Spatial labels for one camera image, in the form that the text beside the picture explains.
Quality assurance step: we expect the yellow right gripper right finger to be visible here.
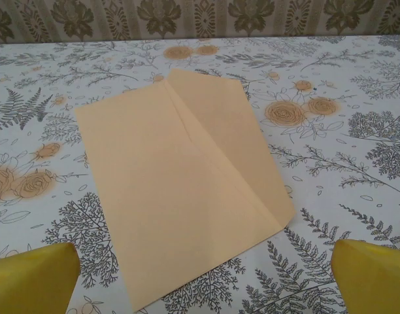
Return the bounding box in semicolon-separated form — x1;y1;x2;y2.
330;238;400;314

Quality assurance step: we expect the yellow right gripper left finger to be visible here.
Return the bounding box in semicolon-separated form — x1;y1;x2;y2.
0;242;80;314

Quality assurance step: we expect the tan paper envelope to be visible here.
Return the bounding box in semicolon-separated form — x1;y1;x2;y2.
75;68;297;313

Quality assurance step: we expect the floral print tablecloth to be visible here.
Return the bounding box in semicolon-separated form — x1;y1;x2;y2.
0;34;400;314

